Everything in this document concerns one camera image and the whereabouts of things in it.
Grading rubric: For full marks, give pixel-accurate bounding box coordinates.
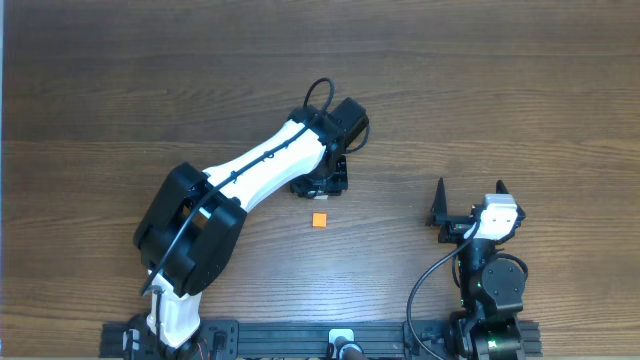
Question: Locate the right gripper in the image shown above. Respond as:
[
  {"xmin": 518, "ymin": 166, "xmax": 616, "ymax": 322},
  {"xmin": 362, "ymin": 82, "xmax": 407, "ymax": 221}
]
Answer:
[{"xmin": 426, "ymin": 177, "xmax": 511, "ymax": 245}]

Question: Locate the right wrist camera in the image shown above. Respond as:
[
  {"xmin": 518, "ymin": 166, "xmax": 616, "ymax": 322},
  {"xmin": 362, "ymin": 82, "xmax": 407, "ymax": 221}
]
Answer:
[{"xmin": 469, "ymin": 193, "xmax": 520, "ymax": 241}]

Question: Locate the mounting rail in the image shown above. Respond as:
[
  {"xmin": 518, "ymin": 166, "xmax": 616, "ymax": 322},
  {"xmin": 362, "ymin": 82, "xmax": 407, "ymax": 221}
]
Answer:
[{"xmin": 99, "ymin": 318, "xmax": 544, "ymax": 359}]

